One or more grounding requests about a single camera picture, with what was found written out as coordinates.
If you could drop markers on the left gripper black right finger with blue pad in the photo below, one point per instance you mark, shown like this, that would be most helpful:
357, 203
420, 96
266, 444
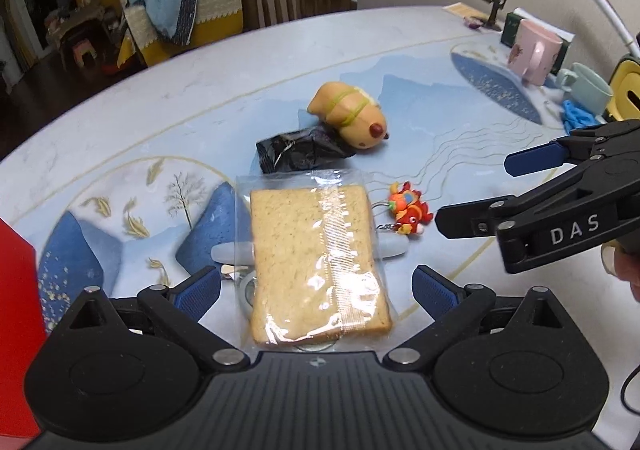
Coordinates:
456, 312

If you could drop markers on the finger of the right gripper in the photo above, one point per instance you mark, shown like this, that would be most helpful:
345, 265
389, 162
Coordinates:
470, 219
536, 159

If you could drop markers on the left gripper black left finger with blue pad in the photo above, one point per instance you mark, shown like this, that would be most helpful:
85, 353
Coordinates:
175, 313

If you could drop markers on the red orange keychain toy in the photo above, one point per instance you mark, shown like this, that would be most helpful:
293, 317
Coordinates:
408, 210

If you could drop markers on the bagged bread slice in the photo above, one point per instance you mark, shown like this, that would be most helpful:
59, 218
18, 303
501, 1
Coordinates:
317, 269

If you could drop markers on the person's right hand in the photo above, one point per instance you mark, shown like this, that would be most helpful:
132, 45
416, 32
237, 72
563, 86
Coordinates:
621, 265

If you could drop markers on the blue rubber glove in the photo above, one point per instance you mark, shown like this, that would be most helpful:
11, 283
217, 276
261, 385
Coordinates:
574, 117

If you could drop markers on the light green mug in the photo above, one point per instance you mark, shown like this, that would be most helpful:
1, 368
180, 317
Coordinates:
585, 87

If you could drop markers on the white green tube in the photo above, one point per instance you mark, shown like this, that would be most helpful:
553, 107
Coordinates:
242, 253

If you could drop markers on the yellow container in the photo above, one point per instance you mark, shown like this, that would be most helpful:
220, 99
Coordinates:
625, 84

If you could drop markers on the blue patterned table mat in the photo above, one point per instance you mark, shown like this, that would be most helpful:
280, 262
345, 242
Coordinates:
177, 202

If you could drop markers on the pink mug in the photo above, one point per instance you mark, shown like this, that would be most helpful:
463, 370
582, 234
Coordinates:
534, 52

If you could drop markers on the dark green box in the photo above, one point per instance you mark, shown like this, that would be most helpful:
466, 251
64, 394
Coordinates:
510, 28

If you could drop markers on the tan capybara toy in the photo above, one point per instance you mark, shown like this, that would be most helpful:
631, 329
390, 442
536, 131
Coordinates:
355, 115

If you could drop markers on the red white cardboard box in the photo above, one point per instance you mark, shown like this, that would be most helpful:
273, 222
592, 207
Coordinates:
22, 335

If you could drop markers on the black snack wrapper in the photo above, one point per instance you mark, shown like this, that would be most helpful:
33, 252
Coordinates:
303, 150

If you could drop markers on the pink stool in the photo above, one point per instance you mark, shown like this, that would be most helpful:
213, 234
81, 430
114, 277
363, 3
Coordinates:
84, 53

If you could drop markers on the blue clothes pile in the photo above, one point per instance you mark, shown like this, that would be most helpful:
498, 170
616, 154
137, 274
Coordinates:
172, 19

